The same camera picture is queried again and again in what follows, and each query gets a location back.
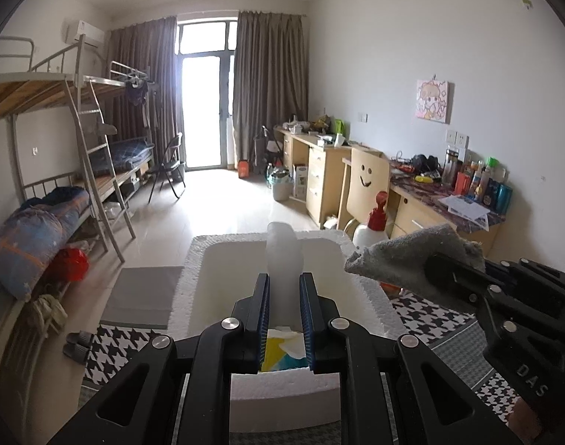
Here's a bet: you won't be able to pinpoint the printed quilt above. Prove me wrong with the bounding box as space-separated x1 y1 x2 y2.
0 188 93 300

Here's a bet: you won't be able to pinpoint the brown curtain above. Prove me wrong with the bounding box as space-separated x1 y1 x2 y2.
108 15 178 181
233 9 309 163

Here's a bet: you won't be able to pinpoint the white air conditioner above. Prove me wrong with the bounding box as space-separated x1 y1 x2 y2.
65 20 104 48

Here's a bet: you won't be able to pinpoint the red plastic bag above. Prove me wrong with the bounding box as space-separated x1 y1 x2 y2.
48 247 89 283

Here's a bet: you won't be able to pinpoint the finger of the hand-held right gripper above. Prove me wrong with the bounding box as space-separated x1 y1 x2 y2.
484 257 565 295
424 253 506 320

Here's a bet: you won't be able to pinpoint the black headphones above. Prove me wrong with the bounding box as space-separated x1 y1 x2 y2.
411 154 441 172

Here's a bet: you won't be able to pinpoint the black folding cart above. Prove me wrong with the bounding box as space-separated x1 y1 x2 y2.
253 125 285 172

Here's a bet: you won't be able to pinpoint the cartoon wall picture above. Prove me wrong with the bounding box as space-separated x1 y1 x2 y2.
414 79 451 124

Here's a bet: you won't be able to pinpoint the dark blue bedding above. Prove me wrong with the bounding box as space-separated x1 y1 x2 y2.
90 139 155 172

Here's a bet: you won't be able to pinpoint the wooden desk patterned cover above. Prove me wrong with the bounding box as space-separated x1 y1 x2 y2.
389 167 503 260

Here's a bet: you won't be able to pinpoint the white pump lotion bottle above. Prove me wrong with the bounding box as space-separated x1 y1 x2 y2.
354 191 391 248

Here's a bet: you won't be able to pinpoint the houndstooth tablecloth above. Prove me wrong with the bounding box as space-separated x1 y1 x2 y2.
78 266 538 445

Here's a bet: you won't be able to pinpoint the wooden chair with smiley face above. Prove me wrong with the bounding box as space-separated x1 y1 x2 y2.
338 146 391 242

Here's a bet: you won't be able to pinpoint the person's right hand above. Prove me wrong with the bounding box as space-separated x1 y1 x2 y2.
509 399 545 445

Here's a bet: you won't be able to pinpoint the white papers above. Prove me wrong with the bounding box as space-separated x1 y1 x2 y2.
437 195 491 230

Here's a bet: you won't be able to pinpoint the row of toiletry bottles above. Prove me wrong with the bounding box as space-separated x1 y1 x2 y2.
442 146 514 214

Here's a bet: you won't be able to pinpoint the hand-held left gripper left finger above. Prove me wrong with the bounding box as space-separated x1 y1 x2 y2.
46 273 270 445

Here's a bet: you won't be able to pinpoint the white carton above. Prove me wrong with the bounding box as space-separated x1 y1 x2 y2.
292 164 309 200

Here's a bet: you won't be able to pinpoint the white foam piece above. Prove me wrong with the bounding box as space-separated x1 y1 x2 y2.
266 221 306 325

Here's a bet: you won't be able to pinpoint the glass balcony door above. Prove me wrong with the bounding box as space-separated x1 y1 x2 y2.
175 21 239 171

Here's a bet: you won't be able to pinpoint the grey cloth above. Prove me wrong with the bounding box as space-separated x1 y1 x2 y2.
344 223 487 295

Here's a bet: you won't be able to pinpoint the white foam box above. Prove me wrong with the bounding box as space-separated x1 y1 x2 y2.
166 229 399 432

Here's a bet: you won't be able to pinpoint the white bucket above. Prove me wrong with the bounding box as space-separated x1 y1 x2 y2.
270 169 296 201

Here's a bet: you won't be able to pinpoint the hanging dark clothes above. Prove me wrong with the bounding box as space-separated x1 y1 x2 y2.
125 79 160 126

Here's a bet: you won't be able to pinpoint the black folding chair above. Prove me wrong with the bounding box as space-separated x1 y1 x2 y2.
148 132 187 202

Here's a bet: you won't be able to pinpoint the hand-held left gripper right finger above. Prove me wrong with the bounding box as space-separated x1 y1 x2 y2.
299 271 519 445

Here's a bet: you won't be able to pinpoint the metal bunk bed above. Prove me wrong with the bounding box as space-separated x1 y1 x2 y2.
0 34 137 381
81 60 158 205

